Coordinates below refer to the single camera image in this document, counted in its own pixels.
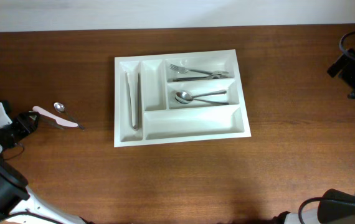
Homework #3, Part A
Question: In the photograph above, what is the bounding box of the pink plastic butter knife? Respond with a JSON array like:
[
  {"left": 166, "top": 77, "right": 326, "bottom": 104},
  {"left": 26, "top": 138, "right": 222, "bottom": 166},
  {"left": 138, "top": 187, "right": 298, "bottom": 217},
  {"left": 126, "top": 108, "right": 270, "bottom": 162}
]
[{"left": 32, "top": 106, "right": 78, "bottom": 128}]

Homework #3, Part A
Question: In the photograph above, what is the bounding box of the small teaspoon smooth handle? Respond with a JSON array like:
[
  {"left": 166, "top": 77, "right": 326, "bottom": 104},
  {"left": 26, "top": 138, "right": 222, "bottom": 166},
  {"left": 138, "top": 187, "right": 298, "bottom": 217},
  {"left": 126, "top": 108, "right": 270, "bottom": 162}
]
[{"left": 54, "top": 102, "right": 85, "bottom": 131}]

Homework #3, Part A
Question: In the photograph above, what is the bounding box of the large metal tablespoon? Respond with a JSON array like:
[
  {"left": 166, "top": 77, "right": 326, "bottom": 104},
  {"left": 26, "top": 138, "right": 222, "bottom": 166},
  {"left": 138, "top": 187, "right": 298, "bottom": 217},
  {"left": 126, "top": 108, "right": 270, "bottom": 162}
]
[{"left": 175, "top": 90, "right": 227, "bottom": 100}]

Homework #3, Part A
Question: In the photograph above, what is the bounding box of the metal fork crosswise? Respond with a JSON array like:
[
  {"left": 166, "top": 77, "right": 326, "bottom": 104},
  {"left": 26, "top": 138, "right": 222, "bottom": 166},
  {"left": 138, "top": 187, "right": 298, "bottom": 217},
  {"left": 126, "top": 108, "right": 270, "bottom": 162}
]
[{"left": 169, "top": 64, "right": 229, "bottom": 75}]

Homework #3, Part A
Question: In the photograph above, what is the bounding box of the metal fork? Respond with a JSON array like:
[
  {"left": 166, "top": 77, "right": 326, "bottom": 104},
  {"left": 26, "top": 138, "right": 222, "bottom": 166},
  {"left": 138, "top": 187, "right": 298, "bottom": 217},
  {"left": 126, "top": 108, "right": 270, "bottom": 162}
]
[{"left": 173, "top": 73, "right": 228, "bottom": 82}]

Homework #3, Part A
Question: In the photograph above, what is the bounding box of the small teaspoon textured handle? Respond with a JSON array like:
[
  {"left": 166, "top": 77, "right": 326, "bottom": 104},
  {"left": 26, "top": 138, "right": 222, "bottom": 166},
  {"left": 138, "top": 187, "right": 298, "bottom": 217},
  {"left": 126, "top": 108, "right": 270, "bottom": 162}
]
[{"left": 29, "top": 111, "right": 64, "bottom": 129}]

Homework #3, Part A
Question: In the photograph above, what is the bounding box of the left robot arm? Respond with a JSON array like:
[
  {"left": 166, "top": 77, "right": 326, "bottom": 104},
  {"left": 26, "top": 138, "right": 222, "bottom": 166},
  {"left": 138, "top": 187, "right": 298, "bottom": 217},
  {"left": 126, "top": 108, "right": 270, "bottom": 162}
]
[{"left": 0, "top": 100, "right": 89, "bottom": 224}]

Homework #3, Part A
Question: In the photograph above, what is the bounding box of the white plastic cutlery tray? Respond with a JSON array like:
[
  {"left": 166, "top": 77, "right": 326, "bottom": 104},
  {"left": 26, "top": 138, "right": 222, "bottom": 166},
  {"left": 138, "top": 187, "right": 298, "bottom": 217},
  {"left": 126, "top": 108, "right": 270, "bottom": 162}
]
[{"left": 114, "top": 50, "right": 251, "bottom": 147}]

